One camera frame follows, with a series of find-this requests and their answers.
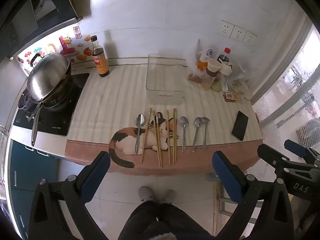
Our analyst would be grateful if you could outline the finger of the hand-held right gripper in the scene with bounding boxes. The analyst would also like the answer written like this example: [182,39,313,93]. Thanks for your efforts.
[284,139,320,164]
[257,144,302,172]

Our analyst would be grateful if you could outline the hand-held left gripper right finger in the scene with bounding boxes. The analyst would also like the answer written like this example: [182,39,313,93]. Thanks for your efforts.
[212,151,295,240]

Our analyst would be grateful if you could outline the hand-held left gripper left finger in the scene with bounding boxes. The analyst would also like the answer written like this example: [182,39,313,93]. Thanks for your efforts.
[27,151,111,240]

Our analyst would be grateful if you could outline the steel spoon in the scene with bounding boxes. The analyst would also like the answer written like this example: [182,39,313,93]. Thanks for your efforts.
[192,117,203,153]
[180,116,188,153]
[134,114,146,155]
[201,117,211,151]

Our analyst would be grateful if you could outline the set of wooden chopsticks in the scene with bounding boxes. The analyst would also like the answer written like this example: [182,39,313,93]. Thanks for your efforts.
[141,108,178,168]

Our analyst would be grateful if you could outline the clear plastic tray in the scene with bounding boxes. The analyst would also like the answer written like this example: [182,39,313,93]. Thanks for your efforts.
[145,53,186,105]

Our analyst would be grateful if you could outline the black smartphone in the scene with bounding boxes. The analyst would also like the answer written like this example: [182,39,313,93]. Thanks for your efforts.
[231,110,249,141]

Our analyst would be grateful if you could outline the window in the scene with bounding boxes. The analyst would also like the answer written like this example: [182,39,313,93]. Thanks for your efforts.
[251,17,320,160]

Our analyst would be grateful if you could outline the grey slipper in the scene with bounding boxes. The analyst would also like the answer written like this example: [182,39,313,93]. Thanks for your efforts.
[138,186,152,202]

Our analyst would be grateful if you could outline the black gas stove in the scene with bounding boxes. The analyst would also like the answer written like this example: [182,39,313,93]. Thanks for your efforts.
[13,73,91,137]

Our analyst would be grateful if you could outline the small orange printed box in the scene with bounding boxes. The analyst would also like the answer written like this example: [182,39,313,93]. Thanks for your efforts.
[223,92,240,103]

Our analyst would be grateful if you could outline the person's legs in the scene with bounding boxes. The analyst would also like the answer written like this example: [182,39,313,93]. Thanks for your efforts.
[117,200,218,240]

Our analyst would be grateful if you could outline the teal kitchen cabinet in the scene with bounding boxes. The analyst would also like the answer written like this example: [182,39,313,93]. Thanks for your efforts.
[4,139,60,240]

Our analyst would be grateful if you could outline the cat print striped mat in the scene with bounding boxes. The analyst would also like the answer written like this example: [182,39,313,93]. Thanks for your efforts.
[64,64,264,177]

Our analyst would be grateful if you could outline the steel wok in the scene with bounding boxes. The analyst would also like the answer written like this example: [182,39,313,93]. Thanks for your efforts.
[24,70,75,147]

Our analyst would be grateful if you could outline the white cup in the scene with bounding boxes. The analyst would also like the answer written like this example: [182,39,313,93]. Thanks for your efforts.
[221,63,233,77]

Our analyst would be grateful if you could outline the beige paper cup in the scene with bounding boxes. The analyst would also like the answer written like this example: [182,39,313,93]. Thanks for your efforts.
[207,58,223,73]

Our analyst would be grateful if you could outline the red-capped clear bottle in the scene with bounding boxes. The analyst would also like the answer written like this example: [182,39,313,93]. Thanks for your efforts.
[216,47,231,65]

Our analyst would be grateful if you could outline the steel cooking pot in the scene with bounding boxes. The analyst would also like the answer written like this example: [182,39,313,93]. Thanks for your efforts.
[26,52,72,103]

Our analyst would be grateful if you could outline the soy sauce bottle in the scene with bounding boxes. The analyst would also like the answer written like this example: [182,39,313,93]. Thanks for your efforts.
[90,35,110,78]

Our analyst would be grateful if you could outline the condiment jars and bottles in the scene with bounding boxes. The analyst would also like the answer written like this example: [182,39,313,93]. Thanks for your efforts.
[184,38,253,101]

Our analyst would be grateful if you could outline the black range hood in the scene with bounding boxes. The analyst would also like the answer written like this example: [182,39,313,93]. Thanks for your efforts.
[0,0,84,58]

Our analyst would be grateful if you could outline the white wall socket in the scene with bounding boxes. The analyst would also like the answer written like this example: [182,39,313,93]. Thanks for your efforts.
[230,26,247,41]
[242,31,257,44]
[220,20,235,36]

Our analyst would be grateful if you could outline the colourful wall stickers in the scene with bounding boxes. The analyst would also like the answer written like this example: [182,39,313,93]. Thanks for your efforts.
[16,25,93,77]

